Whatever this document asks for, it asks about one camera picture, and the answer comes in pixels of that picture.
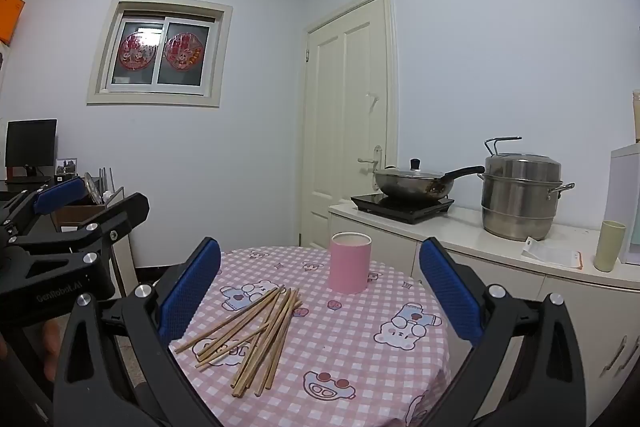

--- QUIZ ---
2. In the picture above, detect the round metal plate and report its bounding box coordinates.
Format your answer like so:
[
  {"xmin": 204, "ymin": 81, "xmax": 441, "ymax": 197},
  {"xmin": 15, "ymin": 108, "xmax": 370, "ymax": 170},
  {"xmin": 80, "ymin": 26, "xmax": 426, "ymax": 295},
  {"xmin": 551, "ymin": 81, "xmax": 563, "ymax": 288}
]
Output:
[{"xmin": 84, "ymin": 172, "xmax": 103, "ymax": 206}]

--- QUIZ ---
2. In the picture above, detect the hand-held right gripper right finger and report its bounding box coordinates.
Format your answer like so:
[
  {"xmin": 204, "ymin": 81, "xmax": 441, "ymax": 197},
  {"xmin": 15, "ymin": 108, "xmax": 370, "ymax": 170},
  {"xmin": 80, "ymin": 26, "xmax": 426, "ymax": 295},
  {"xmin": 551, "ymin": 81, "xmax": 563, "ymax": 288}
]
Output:
[{"xmin": 419, "ymin": 237, "xmax": 588, "ymax": 427}]

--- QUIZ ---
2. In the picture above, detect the cream panel door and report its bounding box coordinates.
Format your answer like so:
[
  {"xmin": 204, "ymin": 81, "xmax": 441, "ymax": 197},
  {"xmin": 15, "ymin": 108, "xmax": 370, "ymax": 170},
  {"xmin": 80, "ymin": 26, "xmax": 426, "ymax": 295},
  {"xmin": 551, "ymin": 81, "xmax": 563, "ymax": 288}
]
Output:
[{"xmin": 301, "ymin": 0, "xmax": 399, "ymax": 250}]

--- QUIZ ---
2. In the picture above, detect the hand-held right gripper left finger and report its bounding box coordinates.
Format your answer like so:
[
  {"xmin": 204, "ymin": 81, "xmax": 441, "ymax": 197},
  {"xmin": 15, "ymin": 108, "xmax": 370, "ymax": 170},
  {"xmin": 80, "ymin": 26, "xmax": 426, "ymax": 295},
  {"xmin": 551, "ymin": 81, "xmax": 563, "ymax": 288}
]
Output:
[{"xmin": 52, "ymin": 236, "xmax": 223, "ymax": 427}]

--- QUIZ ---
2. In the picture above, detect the pale green cup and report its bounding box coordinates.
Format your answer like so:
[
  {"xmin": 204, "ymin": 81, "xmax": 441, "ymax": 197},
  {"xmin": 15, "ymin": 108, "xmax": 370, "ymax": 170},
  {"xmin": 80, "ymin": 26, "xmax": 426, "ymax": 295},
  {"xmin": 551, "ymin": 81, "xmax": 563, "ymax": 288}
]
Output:
[{"xmin": 593, "ymin": 220, "xmax": 627, "ymax": 273}]

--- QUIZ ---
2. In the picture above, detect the dark desk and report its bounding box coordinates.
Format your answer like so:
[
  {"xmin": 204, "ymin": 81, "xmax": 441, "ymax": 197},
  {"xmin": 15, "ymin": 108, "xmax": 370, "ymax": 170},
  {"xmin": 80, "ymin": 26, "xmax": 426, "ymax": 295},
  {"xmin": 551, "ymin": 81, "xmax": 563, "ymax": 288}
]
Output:
[{"xmin": 0, "ymin": 177, "xmax": 56, "ymax": 208}]

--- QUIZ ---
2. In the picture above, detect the black induction cooker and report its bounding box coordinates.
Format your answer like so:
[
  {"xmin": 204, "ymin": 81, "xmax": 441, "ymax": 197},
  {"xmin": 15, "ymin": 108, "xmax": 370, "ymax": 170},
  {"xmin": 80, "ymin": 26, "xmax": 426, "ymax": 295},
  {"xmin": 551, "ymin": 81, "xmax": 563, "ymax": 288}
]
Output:
[{"xmin": 350, "ymin": 193, "xmax": 456, "ymax": 225}]

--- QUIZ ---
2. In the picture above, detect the black handled wok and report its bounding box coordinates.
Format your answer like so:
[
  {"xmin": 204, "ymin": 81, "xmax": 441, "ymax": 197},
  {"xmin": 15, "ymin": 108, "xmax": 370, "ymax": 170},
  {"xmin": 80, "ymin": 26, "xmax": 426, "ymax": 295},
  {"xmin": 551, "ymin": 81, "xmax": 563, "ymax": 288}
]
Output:
[{"xmin": 374, "ymin": 165, "xmax": 486, "ymax": 202}]

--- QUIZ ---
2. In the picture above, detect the person's left hand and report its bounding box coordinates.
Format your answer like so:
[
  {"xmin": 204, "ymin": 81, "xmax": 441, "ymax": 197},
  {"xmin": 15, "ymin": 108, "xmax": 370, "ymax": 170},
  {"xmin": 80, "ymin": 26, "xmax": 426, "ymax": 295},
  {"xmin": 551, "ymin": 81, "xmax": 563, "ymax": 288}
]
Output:
[{"xmin": 41, "ymin": 321, "xmax": 65, "ymax": 380}]

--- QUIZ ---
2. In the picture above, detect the white kitchen cabinet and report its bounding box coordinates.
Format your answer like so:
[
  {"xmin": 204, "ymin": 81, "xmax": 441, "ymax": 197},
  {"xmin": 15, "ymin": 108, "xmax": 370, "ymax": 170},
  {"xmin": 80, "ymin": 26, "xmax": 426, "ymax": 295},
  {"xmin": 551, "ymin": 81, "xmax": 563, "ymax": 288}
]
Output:
[{"xmin": 327, "ymin": 202, "xmax": 640, "ymax": 427}]

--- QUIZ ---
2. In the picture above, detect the black computer monitor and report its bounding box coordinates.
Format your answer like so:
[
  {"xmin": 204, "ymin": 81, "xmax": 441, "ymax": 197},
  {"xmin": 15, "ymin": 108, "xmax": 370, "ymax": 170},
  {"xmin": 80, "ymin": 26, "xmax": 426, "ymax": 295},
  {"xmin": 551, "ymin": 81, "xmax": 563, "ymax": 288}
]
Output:
[{"xmin": 4, "ymin": 119, "xmax": 58, "ymax": 184}]

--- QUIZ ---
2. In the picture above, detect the red round window sticker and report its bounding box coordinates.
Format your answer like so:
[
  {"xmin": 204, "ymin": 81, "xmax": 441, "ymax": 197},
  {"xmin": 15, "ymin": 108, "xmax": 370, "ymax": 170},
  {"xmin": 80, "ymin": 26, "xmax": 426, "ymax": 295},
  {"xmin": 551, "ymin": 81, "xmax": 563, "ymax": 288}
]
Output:
[
  {"xmin": 119, "ymin": 32, "xmax": 158, "ymax": 71},
  {"xmin": 164, "ymin": 33, "xmax": 205, "ymax": 70}
]

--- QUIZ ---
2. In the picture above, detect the brown and white side cabinet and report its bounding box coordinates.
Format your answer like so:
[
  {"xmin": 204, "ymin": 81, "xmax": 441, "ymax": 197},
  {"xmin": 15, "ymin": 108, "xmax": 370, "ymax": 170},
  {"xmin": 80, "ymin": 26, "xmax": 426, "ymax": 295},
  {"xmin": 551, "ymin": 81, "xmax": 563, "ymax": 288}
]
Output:
[{"xmin": 50, "ymin": 187, "xmax": 138, "ymax": 298}]

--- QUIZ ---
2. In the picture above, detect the grey metal rack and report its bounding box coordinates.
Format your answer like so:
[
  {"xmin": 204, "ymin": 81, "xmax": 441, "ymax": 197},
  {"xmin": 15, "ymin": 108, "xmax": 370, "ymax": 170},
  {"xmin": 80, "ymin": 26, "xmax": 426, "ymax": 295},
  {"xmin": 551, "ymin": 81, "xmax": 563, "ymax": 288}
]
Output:
[{"xmin": 99, "ymin": 167, "xmax": 119, "ymax": 196}]

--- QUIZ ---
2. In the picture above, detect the metal cabinet handle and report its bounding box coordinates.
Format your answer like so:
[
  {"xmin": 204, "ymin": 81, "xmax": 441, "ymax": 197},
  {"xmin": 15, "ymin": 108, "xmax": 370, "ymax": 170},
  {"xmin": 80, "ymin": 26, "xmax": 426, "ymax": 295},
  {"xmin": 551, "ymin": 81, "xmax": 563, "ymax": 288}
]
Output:
[
  {"xmin": 620, "ymin": 339, "xmax": 640, "ymax": 375},
  {"xmin": 602, "ymin": 336, "xmax": 628, "ymax": 370}
]

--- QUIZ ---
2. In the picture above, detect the white paper leaflet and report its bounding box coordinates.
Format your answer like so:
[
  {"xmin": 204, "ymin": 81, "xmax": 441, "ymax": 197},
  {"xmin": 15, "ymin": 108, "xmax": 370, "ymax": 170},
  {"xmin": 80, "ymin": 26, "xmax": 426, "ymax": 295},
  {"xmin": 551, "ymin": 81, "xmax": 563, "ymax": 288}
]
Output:
[{"xmin": 521, "ymin": 237, "xmax": 585, "ymax": 270}]

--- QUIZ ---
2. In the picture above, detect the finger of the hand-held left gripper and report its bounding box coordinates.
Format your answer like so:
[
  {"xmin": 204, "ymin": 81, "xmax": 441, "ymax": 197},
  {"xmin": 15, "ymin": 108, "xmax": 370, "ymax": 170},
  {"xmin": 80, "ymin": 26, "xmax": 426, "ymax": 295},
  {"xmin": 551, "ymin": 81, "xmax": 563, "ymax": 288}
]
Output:
[
  {"xmin": 7, "ymin": 193, "xmax": 151, "ymax": 268},
  {"xmin": 0, "ymin": 177, "xmax": 88, "ymax": 238}
]

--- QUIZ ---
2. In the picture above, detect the orange box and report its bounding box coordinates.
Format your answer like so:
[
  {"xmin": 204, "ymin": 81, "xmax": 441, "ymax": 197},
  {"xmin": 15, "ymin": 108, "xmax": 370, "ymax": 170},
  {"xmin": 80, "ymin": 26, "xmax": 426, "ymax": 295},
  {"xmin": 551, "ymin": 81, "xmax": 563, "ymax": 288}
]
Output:
[{"xmin": 0, "ymin": 0, "xmax": 26, "ymax": 46}]

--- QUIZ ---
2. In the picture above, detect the glass wok lid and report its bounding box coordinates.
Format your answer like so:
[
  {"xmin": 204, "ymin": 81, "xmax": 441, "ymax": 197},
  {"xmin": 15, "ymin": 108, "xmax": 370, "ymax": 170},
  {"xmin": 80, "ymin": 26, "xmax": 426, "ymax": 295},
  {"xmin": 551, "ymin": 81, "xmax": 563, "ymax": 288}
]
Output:
[{"xmin": 375, "ymin": 158, "xmax": 446, "ymax": 182}]

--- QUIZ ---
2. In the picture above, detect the cream framed window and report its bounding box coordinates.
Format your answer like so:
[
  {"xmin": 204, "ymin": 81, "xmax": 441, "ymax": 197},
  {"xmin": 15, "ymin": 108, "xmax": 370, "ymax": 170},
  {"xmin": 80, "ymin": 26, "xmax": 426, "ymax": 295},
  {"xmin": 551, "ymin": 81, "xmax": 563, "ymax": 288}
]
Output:
[{"xmin": 86, "ymin": 0, "xmax": 234, "ymax": 108}]

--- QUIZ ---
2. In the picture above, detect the metal door handle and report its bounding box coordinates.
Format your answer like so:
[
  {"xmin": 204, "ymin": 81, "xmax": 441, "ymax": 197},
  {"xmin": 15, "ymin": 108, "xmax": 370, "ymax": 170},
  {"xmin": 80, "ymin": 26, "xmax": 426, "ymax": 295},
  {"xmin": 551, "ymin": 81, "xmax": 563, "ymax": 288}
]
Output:
[{"xmin": 357, "ymin": 144, "xmax": 385, "ymax": 175}]

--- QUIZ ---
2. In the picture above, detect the bunch of wooden chopsticks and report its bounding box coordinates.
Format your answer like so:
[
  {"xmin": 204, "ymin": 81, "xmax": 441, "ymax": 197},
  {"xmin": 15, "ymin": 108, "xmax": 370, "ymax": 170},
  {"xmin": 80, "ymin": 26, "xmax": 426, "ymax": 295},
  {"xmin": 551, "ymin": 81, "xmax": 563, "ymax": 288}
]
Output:
[{"xmin": 174, "ymin": 287, "xmax": 304, "ymax": 399}]

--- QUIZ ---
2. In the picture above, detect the pink checked bear tablecloth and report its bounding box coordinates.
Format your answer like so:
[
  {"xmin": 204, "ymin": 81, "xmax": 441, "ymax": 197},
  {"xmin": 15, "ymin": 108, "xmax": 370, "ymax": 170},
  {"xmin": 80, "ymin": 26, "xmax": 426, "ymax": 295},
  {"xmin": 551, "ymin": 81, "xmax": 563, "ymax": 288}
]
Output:
[{"xmin": 167, "ymin": 247, "xmax": 451, "ymax": 427}]

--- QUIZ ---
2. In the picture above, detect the pink cup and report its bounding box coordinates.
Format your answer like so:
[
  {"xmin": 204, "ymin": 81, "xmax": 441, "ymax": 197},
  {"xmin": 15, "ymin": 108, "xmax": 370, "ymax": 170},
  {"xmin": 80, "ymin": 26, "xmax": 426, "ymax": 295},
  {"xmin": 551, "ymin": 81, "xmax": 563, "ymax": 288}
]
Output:
[{"xmin": 328, "ymin": 232, "xmax": 372, "ymax": 295}]

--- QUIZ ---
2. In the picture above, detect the stainless steel steamer pot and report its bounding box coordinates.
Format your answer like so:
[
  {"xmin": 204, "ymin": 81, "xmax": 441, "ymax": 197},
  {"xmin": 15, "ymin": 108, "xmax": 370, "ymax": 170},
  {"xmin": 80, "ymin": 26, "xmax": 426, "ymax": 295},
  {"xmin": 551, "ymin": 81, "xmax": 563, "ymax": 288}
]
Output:
[{"xmin": 477, "ymin": 137, "xmax": 576, "ymax": 242}]

